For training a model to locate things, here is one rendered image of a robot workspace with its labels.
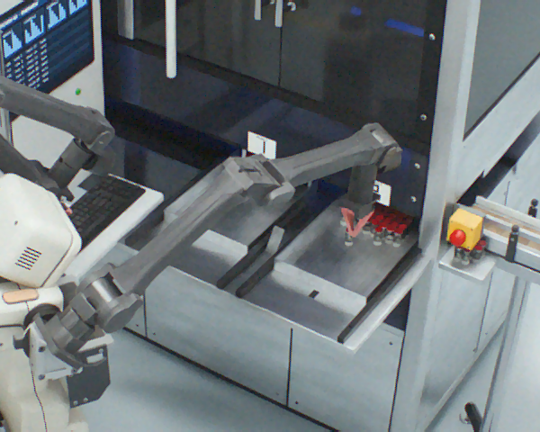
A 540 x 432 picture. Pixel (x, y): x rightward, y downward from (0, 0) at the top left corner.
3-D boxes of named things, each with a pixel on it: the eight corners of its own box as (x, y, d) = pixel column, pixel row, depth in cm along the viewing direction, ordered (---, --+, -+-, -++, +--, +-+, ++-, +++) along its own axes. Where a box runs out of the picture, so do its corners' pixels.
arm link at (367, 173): (349, 150, 262) (369, 160, 258) (369, 143, 266) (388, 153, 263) (345, 177, 265) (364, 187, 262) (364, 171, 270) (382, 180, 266)
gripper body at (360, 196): (380, 202, 271) (385, 174, 267) (360, 217, 263) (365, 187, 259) (355, 193, 273) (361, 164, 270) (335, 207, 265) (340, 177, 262)
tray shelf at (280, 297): (222, 158, 332) (222, 153, 331) (444, 248, 303) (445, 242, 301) (116, 247, 299) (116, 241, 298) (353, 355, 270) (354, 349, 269)
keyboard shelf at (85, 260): (86, 170, 340) (86, 163, 338) (165, 200, 329) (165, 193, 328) (-9, 253, 308) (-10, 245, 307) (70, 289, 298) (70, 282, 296)
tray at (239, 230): (237, 159, 329) (237, 148, 326) (317, 191, 318) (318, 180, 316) (164, 220, 306) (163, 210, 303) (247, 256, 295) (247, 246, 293)
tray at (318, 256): (343, 201, 314) (343, 191, 312) (427, 236, 303) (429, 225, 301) (274, 269, 291) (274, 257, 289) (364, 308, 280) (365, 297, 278)
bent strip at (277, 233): (274, 243, 299) (274, 225, 296) (283, 247, 298) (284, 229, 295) (242, 272, 290) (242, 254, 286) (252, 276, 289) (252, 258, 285)
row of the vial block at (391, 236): (342, 220, 308) (343, 205, 305) (402, 244, 300) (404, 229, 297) (337, 223, 306) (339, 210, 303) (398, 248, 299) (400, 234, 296)
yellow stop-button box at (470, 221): (457, 226, 294) (461, 203, 290) (482, 236, 291) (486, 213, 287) (445, 241, 289) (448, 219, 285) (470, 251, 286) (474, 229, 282)
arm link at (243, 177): (238, 137, 225) (271, 172, 221) (256, 160, 238) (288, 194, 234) (68, 292, 225) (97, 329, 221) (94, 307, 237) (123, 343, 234)
